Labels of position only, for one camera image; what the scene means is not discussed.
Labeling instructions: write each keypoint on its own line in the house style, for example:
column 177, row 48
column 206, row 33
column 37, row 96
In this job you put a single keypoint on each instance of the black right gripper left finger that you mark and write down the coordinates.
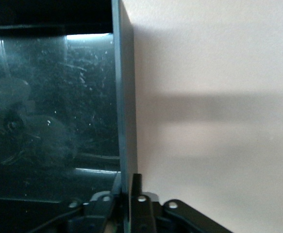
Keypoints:
column 100, row 213

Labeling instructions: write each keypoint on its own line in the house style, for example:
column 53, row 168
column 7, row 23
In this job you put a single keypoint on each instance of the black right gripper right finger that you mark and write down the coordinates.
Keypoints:
column 143, row 213

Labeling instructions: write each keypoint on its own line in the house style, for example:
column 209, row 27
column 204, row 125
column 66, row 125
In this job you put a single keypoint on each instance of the black plastic rectangular box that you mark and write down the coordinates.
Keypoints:
column 58, row 97

